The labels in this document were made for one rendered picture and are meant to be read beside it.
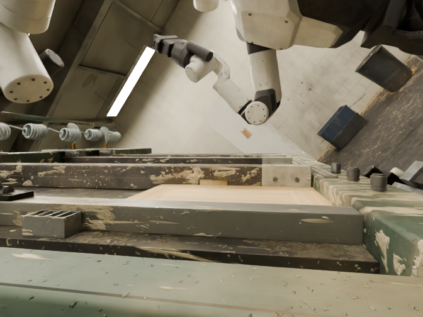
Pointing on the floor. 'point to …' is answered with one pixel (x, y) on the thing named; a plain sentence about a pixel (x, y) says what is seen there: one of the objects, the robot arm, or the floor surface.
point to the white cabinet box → (250, 133)
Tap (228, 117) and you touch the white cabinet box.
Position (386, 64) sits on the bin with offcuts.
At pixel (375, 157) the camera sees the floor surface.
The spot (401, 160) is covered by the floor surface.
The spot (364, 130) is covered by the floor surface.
